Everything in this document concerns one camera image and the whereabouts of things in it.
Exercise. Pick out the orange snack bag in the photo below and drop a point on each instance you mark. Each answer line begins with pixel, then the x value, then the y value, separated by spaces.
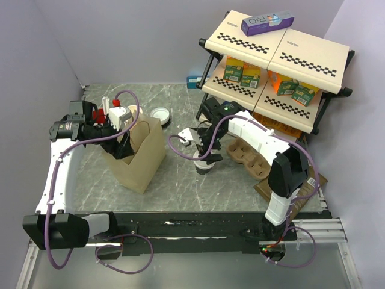
pixel 278 126

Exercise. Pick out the purple box on shelf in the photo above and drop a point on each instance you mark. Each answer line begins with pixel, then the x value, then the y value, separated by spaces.
pixel 265 23

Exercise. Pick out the brown coffee bean pouch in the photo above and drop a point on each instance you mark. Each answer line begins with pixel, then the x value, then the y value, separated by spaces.
pixel 306 205

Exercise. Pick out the orange box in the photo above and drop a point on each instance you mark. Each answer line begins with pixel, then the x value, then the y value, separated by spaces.
pixel 275 78

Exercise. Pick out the black paper coffee cup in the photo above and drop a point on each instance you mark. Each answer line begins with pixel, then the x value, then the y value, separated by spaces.
pixel 203 170

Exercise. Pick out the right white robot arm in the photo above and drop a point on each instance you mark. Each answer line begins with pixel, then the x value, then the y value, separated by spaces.
pixel 257 147

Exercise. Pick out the beige checkered shelf rack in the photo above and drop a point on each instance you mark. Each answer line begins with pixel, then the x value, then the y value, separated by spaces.
pixel 300 56

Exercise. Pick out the stack of paper cups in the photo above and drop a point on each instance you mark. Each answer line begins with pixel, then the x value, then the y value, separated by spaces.
pixel 133 109

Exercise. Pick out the red cup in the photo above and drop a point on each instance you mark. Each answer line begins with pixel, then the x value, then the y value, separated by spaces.
pixel 99 116

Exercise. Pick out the pulp cup carrier tray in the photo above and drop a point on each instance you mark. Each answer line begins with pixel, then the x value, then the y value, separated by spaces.
pixel 243 153

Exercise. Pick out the green yellow carton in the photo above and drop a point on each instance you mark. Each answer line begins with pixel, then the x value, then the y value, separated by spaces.
pixel 250 76
pixel 233 69

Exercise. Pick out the stack of cup lids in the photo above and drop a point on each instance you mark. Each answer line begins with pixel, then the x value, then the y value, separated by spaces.
pixel 163 114

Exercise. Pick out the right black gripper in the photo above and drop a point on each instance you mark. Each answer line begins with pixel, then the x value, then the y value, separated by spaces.
pixel 202 149

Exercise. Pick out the kraft paper bag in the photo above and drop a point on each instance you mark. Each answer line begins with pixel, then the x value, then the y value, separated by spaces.
pixel 147 139

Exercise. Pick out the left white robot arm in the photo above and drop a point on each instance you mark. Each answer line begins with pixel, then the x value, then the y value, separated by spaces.
pixel 54 220

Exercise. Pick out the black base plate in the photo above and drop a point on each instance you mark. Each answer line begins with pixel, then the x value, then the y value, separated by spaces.
pixel 193 232

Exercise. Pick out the aluminium rail frame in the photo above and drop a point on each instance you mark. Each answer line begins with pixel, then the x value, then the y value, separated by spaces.
pixel 332 268

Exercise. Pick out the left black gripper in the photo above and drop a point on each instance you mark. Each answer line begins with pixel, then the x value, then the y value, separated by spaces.
pixel 120 147

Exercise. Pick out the blue small box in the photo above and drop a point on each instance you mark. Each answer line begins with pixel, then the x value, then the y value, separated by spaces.
pixel 193 82

